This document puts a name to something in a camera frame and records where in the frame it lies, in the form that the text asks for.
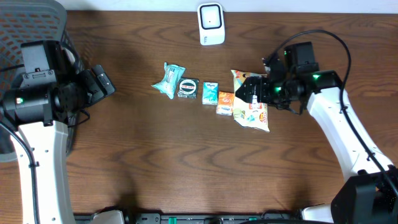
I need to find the large white snack bag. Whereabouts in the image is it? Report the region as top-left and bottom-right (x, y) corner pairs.
(231, 70), (270, 132)

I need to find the orange small snack packet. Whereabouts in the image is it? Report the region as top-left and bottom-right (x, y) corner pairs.
(216, 91), (234, 116)

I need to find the small teal tissue pack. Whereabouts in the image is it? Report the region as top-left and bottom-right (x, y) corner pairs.
(202, 82), (218, 105)

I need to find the teal snack packet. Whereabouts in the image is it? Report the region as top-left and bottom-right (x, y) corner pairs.
(152, 62), (186, 100)

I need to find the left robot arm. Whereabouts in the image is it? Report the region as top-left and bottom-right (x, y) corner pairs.
(1, 40), (116, 223)

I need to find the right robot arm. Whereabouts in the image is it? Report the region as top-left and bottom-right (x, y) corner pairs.
(235, 42), (397, 223)

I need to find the white barcode scanner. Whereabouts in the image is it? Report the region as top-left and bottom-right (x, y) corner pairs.
(197, 2), (225, 45)

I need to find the grey plastic mesh basket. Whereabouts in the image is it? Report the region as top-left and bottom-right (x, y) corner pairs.
(1, 1), (83, 151)

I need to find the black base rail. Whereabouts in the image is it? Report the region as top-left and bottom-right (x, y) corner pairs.
(74, 212), (333, 224)

